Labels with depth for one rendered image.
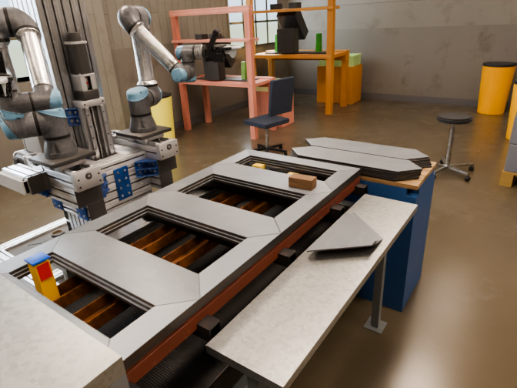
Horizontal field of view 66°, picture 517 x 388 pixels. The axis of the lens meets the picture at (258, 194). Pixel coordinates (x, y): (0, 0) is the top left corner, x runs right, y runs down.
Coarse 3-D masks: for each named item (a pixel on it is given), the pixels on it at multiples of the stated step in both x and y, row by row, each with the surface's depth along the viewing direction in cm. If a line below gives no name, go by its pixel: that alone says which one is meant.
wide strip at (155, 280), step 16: (64, 240) 152; (80, 240) 151; (96, 240) 150; (112, 240) 150; (64, 256) 141; (80, 256) 140; (96, 256) 140; (112, 256) 139; (128, 256) 139; (144, 256) 138; (96, 272) 131; (112, 272) 131; (128, 272) 130; (144, 272) 130; (160, 272) 129; (176, 272) 129; (192, 272) 128; (128, 288) 122; (144, 288) 122; (160, 288) 122; (176, 288) 121; (192, 288) 121; (160, 304) 115
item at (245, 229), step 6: (252, 216) 162; (258, 216) 162; (264, 216) 162; (246, 222) 157; (252, 222) 157; (258, 222) 157; (264, 222) 157; (240, 228) 154; (246, 228) 153; (252, 228) 153; (240, 234) 149; (246, 234) 149
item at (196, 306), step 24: (288, 168) 220; (312, 168) 212; (264, 192) 192; (288, 192) 185; (336, 192) 185; (168, 216) 170; (240, 240) 149; (72, 264) 138; (120, 288) 123; (216, 288) 122; (144, 312) 117; (192, 312) 115
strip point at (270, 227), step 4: (272, 220) 158; (264, 224) 156; (268, 224) 155; (272, 224) 155; (260, 228) 153; (264, 228) 153; (268, 228) 153; (272, 228) 152; (276, 228) 152; (252, 232) 150; (256, 232) 150; (260, 232) 150; (264, 232) 150; (268, 232) 149; (272, 232) 149; (276, 232) 149; (248, 236) 147; (252, 236) 147
